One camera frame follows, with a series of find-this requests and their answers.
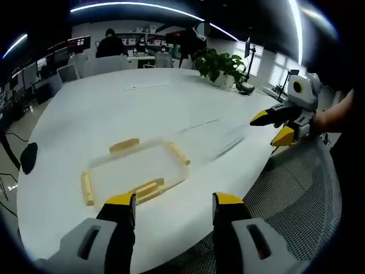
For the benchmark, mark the dark computer monitor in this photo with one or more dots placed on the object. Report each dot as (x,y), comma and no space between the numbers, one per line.
(79,43)

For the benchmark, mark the clear container lid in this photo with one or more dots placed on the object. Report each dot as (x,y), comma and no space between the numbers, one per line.
(137,168)

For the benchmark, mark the white office chair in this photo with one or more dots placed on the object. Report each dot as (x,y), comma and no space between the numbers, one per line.
(105,65)
(68,73)
(164,60)

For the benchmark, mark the black round object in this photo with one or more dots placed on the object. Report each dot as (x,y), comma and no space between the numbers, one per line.
(29,157)

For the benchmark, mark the grey mesh office chair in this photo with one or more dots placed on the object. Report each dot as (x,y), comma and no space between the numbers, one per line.
(299,185)

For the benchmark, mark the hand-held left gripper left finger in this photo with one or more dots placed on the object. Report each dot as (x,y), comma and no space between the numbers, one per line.
(94,239)

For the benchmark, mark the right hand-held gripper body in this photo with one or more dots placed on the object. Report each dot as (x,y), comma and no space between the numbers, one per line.
(300,91)

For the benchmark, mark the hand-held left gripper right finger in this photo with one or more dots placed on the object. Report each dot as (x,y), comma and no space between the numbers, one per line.
(251,239)

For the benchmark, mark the monitor on black stand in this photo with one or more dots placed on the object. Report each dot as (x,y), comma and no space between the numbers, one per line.
(248,54)

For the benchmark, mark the green potted plant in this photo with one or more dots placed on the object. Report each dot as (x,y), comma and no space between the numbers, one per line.
(219,64)

